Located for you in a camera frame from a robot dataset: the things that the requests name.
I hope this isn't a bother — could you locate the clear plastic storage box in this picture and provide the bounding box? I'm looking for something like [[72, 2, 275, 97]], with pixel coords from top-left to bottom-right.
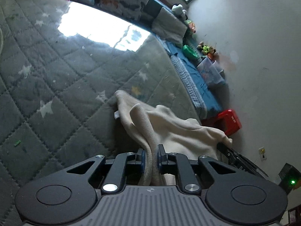
[[196, 56, 226, 86]]

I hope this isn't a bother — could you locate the colourful plush toy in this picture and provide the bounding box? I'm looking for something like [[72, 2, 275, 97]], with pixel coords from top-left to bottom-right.
[[185, 19, 197, 34]]

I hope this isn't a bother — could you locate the large butterfly print pillow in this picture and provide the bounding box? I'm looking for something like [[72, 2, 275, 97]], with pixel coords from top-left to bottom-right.
[[99, 0, 154, 20]]

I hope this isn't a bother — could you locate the cream garment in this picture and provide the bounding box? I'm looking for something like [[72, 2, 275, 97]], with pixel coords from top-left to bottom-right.
[[114, 89, 233, 186]]

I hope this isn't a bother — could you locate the panda plush toy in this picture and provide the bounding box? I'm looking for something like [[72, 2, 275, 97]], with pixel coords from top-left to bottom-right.
[[171, 4, 189, 20]]

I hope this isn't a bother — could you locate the red plastic stool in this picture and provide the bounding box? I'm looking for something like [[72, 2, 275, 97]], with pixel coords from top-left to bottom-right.
[[202, 109, 242, 137]]

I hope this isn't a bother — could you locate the grey cushion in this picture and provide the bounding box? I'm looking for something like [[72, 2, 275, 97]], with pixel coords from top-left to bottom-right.
[[152, 7, 187, 49]]

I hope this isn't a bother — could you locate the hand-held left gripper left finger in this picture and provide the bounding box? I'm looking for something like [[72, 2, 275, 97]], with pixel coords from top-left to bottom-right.
[[66, 147, 146, 192]]

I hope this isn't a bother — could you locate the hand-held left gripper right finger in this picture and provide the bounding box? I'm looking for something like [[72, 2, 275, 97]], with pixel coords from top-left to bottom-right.
[[158, 144, 237, 192]]

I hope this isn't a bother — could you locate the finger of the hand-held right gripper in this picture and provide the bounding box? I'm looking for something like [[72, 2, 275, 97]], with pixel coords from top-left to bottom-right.
[[216, 142, 268, 178]]

